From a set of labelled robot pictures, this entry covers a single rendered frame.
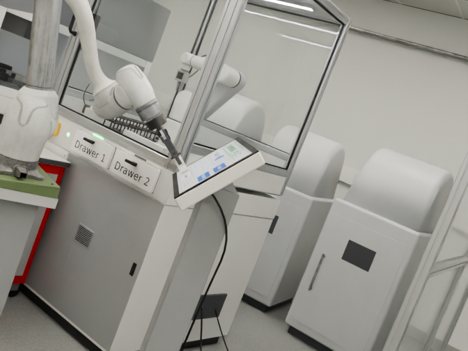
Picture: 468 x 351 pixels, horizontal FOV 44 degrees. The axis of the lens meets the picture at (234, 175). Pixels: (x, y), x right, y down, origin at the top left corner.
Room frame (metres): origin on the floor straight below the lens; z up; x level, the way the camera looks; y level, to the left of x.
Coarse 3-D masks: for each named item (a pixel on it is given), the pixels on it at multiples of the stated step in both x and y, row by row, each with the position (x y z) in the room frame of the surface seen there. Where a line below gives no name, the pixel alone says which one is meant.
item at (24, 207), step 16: (0, 192) 1.92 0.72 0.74; (16, 192) 1.96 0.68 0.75; (0, 208) 1.98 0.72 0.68; (16, 208) 2.01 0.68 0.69; (32, 208) 2.05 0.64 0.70; (0, 224) 1.99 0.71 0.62; (16, 224) 2.03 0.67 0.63; (32, 224) 2.06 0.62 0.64; (0, 240) 2.00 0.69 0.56; (16, 240) 2.04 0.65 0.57; (0, 256) 2.01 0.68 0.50; (16, 256) 2.05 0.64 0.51; (0, 272) 2.03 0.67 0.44; (0, 288) 2.04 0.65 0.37; (0, 304) 2.05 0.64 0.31
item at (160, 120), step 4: (160, 116) 2.14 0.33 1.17; (152, 120) 2.12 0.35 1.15; (156, 120) 2.12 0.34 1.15; (160, 120) 2.13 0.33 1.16; (164, 120) 2.14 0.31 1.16; (148, 124) 2.13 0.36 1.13; (152, 124) 2.13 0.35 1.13; (156, 124) 2.13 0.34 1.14; (160, 124) 2.13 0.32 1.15; (148, 128) 2.15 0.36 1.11; (152, 128) 2.13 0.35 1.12; (156, 128) 2.13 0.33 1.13; (160, 128) 2.13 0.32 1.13; (164, 132) 2.13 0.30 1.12
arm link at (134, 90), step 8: (120, 72) 2.10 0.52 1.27; (128, 72) 2.09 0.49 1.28; (136, 72) 2.11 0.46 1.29; (120, 80) 2.10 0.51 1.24; (128, 80) 2.09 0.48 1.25; (136, 80) 2.10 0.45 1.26; (144, 80) 2.11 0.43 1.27; (120, 88) 2.11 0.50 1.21; (128, 88) 2.09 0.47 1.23; (136, 88) 2.09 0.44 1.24; (144, 88) 2.10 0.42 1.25; (152, 88) 2.14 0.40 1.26; (120, 96) 2.13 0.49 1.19; (128, 96) 2.11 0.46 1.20; (136, 96) 2.10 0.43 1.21; (144, 96) 2.10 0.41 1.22; (152, 96) 2.13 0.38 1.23; (120, 104) 2.15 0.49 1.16; (128, 104) 2.13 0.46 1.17; (136, 104) 2.11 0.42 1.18
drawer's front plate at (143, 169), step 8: (120, 152) 2.68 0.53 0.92; (120, 160) 2.67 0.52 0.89; (136, 160) 2.61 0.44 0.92; (112, 168) 2.68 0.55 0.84; (120, 168) 2.66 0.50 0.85; (128, 168) 2.63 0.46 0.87; (136, 168) 2.60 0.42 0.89; (144, 168) 2.58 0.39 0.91; (152, 168) 2.55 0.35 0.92; (120, 176) 2.64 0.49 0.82; (128, 176) 2.62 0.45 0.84; (136, 176) 2.59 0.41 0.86; (144, 176) 2.57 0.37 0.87; (152, 176) 2.54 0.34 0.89; (136, 184) 2.58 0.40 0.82; (152, 184) 2.53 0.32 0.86; (152, 192) 2.54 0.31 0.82
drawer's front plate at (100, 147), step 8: (80, 136) 2.85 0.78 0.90; (88, 136) 2.81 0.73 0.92; (72, 144) 2.87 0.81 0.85; (80, 144) 2.84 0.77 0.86; (88, 144) 2.80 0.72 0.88; (96, 144) 2.77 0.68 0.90; (104, 144) 2.74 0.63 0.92; (80, 152) 2.83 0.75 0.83; (88, 152) 2.79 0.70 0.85; (96, 152) 2.76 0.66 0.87; (104, 152) 2.73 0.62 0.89; (112, 152) 2.71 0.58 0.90; (96, 160) 2.75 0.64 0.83; (104, 160) 2.72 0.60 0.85
